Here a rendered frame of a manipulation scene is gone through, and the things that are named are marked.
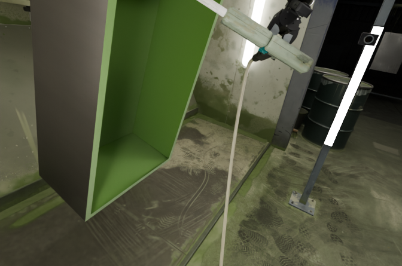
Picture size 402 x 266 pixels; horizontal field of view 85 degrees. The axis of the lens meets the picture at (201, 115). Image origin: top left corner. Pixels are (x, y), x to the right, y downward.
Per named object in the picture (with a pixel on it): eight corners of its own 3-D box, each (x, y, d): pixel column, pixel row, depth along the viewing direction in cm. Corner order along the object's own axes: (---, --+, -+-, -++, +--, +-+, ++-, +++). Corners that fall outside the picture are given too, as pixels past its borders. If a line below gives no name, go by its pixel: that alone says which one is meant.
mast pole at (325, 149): (298, 203, 189) (390, -14, 124) (300, 199, 193) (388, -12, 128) (304, 205, 186) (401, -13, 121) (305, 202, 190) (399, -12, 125)
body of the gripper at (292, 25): (282, 40, 78) (300, 10, 77) (295, 34, 69) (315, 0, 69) (264, 28, 77) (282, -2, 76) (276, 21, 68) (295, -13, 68)
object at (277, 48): (283, 68, 88) (320, 58, 65) (277, 78, 88) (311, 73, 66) (177, 1, 81) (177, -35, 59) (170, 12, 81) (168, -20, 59)
